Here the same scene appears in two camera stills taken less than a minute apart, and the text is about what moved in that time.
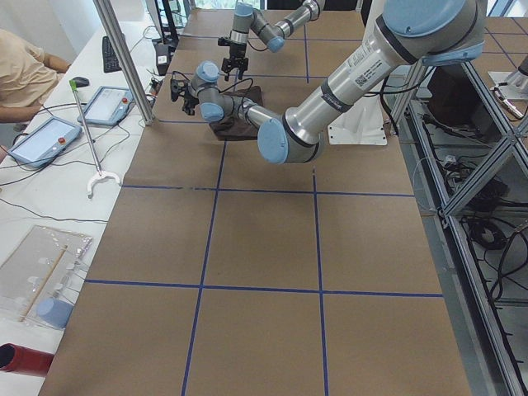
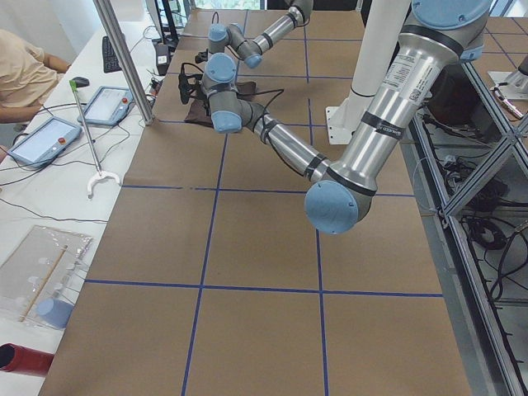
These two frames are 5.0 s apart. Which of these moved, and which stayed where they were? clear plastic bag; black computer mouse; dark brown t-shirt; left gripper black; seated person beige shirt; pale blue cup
Moved: left gripper black; dark brown t-shirt
Stayed: clear plastic bag; pale blue cup; black computer mouse; seated person beige shirt
